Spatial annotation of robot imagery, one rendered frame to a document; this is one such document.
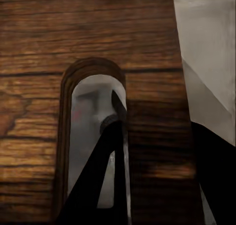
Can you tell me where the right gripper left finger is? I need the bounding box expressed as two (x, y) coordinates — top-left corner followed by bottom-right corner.
(54, 120), (128, 225)

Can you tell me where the parer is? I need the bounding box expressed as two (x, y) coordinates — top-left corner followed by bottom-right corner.
(112, 89), (127, 134)

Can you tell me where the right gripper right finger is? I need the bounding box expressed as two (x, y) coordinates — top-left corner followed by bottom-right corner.
(191, 122), (236, 225)

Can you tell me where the cutting board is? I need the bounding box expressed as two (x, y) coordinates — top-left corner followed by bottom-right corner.
(0, 0), (206, 225)

